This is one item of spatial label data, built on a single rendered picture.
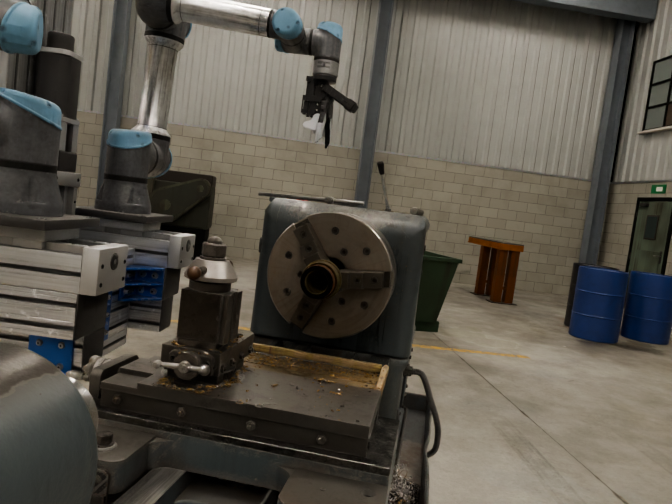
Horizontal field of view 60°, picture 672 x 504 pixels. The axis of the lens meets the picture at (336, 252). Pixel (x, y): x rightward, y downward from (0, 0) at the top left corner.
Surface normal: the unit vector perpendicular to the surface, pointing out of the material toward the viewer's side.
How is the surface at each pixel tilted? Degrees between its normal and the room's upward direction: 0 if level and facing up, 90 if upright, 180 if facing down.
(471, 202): 90
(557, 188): 90
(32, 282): 90
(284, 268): 90
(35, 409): 44
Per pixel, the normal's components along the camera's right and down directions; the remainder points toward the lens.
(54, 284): -0.04, 0.07
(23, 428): 0.83, -0.52
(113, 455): 0.12, -0.99
